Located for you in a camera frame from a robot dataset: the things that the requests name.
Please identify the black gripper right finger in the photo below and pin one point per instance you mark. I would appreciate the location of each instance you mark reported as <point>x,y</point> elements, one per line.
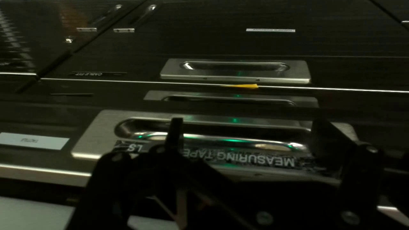
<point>359,167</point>

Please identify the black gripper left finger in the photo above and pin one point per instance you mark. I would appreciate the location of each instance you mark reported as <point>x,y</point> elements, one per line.
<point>120,181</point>

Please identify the black cabinet drawer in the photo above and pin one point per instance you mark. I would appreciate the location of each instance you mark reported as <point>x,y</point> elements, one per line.
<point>57,138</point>

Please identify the measuring tape drawer label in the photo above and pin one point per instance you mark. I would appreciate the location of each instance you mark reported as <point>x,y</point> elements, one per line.
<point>250,157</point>

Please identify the silver drawer handle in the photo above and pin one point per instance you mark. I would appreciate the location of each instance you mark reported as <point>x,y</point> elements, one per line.
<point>271,71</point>
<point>138,130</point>

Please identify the silver drawer handle upper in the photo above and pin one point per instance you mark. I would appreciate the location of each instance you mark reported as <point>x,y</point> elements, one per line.
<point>271,71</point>

